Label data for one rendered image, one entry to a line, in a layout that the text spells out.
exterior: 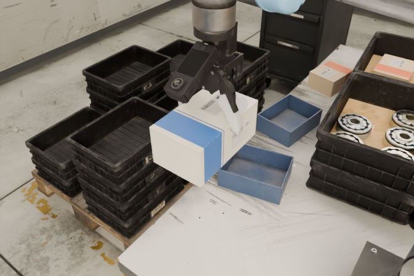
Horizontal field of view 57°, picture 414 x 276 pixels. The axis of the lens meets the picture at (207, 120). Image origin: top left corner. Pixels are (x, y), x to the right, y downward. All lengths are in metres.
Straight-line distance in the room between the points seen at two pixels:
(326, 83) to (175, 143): 1.07
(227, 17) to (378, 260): 0.66
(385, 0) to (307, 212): 0.72
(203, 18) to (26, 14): 2.86
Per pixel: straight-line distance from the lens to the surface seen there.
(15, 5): 3.38
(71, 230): 2.09
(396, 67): 1.56
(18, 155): 2.63
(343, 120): 1.27
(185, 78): 0.64
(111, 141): 1.75
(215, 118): 0.74
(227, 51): 0.71
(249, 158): 1.29
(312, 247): 1.10
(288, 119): 1.50
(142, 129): 1.79
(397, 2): 0.61
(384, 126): 1.35
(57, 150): 2.13
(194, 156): 0.68
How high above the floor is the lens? 1.58
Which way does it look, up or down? 37 degrees down
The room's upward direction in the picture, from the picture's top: straight up
